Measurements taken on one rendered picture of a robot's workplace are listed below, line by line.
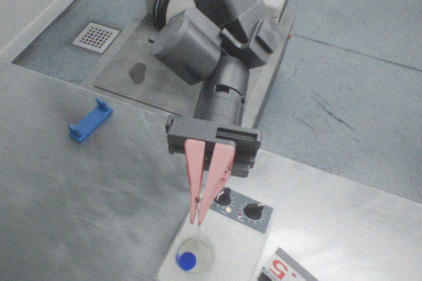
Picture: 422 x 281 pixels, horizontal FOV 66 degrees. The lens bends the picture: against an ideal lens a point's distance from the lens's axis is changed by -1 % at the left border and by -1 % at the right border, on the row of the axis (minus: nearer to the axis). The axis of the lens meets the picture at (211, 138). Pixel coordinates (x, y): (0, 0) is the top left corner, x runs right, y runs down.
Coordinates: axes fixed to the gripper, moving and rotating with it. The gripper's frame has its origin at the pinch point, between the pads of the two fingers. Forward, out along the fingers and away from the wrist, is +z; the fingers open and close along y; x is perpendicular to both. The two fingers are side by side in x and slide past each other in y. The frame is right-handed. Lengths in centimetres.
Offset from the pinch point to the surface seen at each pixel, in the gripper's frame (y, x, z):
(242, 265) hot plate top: 6.6, 17.2, 0.2
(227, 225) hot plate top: 3.6, 17.2, -5.2
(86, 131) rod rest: -27.4, 25.1, -21.2
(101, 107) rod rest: -26.4, 25.0, -27.5
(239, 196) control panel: 5.1, 22.4, -12.3
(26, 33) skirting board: -121, 95, -115
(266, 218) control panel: 10.0, 21.3, -9.0
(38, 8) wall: -119, 90, -131
